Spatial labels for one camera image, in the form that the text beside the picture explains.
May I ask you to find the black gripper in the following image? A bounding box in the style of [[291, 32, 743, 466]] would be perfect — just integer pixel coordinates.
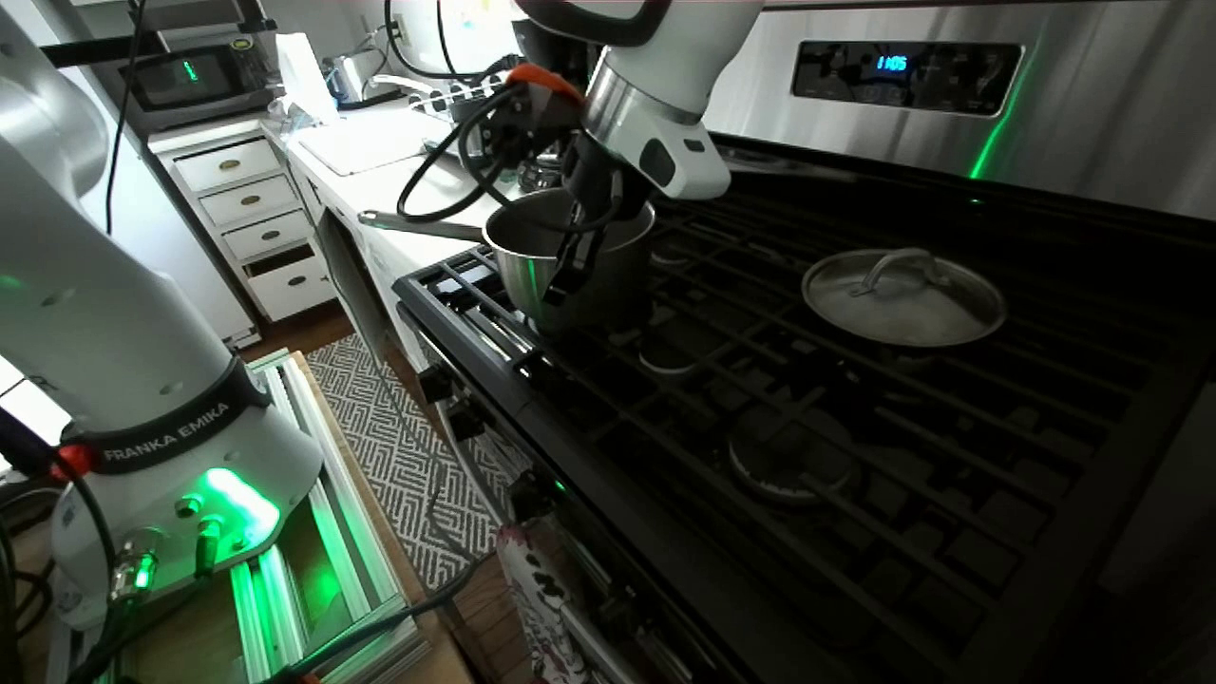
[[559, 131, 662, 308]]

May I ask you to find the stainless steel pot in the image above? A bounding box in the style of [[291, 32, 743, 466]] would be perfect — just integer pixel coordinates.
[[358, 185, 662, 342]]

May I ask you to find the steel pot lid with handle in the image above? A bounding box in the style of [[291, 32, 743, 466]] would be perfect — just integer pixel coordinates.
[[799, 246, 1011, 353]]

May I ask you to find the black stove knob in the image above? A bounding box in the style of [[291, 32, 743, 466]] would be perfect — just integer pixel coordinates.
[[441, 394, 496, 443], [510, 466, 559, 523], [417, 364, 459, 407]]

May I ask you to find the white cutting board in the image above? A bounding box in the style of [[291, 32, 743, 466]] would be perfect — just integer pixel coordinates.
[[296, 109, 431, 179]]

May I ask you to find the silver kettle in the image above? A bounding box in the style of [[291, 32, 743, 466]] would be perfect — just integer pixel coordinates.
[[324, 47, 398, 109]]

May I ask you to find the grey patterned floor rug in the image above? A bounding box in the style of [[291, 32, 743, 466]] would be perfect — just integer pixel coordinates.
[[303, 334, 505, 595]]

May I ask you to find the white drawer cabinet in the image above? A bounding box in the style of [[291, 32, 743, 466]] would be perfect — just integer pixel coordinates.
[[147, 118, 344, 326]]

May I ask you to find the patterned dish towel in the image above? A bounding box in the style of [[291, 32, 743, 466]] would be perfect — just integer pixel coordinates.
[[492, 523, 640, 684]]

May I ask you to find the black gas stove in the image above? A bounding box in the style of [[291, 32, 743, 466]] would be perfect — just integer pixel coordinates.
[[392, 0, 1216, 684]]

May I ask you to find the black stand bar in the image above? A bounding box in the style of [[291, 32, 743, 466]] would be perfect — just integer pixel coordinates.
[[0, 32, 172, 77]]

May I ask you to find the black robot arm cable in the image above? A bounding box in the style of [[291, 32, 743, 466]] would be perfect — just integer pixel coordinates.
[[392, 58, 590, 227]]

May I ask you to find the black floor cable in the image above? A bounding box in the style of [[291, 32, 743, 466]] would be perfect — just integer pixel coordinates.
[[286, 554, 502, 684]]

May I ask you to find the black cable with red connector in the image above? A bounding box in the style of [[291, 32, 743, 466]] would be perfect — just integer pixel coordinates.
[[0, 409, 125, 684]]

